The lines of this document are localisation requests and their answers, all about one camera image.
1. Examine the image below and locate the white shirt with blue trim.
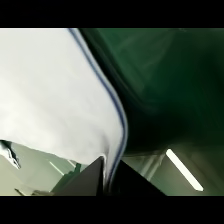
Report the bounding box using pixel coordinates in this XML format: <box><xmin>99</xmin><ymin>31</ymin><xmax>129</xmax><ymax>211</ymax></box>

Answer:
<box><xmin>0</xmin><ymin>28</ymin><xmax>129</xmax><ymax>188</ymax></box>

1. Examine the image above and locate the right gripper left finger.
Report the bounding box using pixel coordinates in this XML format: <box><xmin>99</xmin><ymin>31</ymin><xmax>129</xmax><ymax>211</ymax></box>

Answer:
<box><xmin>54</xmin><ymin>155</ymin><xmax>105</xmax><ymax>197</ymax></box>

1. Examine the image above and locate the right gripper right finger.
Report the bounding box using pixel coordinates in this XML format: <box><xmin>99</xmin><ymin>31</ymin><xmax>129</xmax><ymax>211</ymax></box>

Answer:
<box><xmin>110</xmin><ymin>159</ymin><xmax>167</xmax><ymax>197</ymax></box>

